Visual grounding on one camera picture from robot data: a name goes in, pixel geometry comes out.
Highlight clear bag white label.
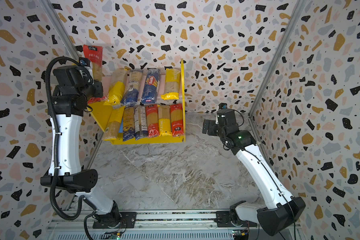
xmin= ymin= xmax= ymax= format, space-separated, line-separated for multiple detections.
xmin=134 ymin=106 xmax=149 ymax=140

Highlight yellow Pastatime bag tall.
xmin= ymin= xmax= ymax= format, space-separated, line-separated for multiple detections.
xmin=158 ymin=106 xmax=172 ymax=137

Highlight blue-top spaghetti bag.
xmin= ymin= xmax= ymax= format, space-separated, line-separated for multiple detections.
xmin=121 ymin=70 xmax=143 ymax=107

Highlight metal base rail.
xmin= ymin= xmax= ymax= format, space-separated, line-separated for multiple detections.
xmin=46 ymin=210 xmax=294 ymax=240

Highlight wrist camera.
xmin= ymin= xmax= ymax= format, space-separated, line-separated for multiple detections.
xmin=79 ymin=57 xmax=91 ymax=69
xmin=218 ymin=103 xmax=228 ymax=110

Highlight blue Barilla spaghetti bag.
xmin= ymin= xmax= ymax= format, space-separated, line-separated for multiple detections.
xmin=141 ymin=69 xmax=161 ymax=105

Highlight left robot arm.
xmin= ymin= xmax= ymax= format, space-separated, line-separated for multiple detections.
xmin=41 ymin=66 xmax=122 ymax=228

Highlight clear spaghetti bag Chinese text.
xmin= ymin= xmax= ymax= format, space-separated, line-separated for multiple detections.
xmin=123 ymin=107 xmax=135 ymax=142

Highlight red spaghetti bag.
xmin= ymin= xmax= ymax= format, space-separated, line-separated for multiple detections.
xmin=83 ymin=45 xmax=106 ymax=104
xmin=170 ymin=104 xmax=184 ymax=137
xmin=146 ymin=105 xmax=160 ymax=138

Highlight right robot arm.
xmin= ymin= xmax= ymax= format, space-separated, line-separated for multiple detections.
xmin=202 ymin=109 xmax=306 ymax=239

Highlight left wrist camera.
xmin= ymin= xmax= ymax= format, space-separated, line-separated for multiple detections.
xmin=79 ymin=57 xmax=91 ymax=69

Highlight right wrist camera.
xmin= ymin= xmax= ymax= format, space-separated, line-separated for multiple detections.
xmin=218 ymin=103 xmax=228 ymax=110

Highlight yellow shelf pink blue boards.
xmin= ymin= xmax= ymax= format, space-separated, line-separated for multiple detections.
xmin=89 ymin=59 xmax=186 ymax=145

